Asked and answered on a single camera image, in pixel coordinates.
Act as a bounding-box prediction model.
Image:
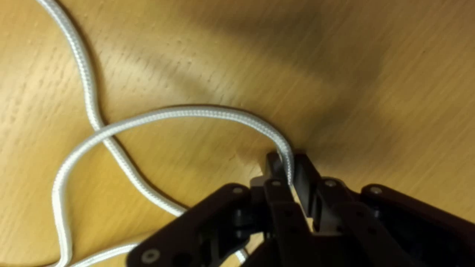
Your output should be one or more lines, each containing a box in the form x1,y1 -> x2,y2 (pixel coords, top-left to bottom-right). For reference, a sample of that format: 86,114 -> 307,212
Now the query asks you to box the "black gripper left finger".
125,149 -> 328,267

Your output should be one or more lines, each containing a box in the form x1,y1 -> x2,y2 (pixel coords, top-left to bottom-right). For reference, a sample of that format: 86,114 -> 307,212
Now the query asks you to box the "white braided rope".
36,0 -> 297,267

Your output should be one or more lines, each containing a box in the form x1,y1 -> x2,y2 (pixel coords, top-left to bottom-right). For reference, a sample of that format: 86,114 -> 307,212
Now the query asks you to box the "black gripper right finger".
289,152 -> 475,267

